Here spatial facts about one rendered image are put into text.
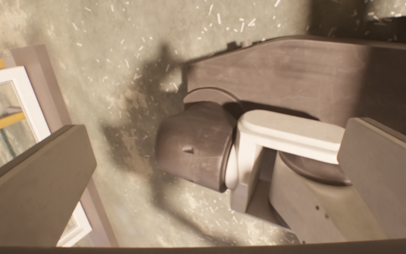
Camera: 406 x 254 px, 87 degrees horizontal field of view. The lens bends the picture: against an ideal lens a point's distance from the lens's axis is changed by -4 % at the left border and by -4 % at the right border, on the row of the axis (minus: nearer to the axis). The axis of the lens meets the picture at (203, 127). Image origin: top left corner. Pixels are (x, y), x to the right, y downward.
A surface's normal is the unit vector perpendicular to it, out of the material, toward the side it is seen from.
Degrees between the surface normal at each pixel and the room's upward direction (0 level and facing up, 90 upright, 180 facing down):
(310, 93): 0
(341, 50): 0
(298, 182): 44
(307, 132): 90
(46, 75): 90
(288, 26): 0
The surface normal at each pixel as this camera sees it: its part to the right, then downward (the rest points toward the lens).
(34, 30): -0.44, 0.41
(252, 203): 0.02, -0.88
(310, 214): -0.99, 0.03
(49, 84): 0.89, 0.11
